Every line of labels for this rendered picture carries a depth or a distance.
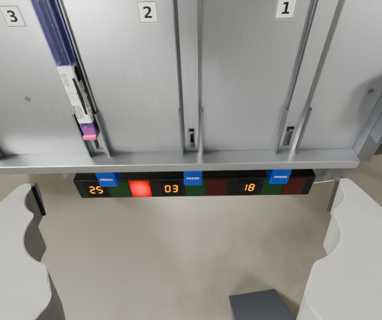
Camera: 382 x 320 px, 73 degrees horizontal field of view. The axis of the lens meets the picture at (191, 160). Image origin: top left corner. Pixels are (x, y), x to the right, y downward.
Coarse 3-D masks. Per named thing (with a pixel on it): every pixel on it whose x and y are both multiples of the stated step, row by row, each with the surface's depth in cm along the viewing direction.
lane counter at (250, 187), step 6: (240, 180) 36; (246, 180) 36; (252, 180) 36; (258, 180) 36; (240, 186) 37; (246, 186) 37; (252, 186) 37; (240, 192) 38; (246, 192) 38; (252, 192) 38
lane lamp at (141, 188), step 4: (140, 180) 36; (144, 180) 36; (132, 184) 36; (136, 184) 36; (140, 184) 36; (144, 184) 36; (148, 184) 36; (132, 188) 37; (136, 188) 37; (140, 188) 37; (144, 188) 37; (148, 188) 37; (132, 192) 38; (136, 192) 38; (140, 192) 38; (144, 192) 38; (148, 192) 38; (136, 196) 38; (140, 196) 38; (144, 196) 38; (148, 196) 38
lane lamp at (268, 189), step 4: (264, 180) 36; (264, 184) 36; (268, 184) 36; (272, 184) 36; (276, 184) 36; (280, 184) 36; (264, 188) 37; (268, 188) 37; (272, 188) 37; (276, 188) 37; (280, 188) 37; (264, 192) 38; (268, 192) 38; (272, 192) 38; (276, 192) 38
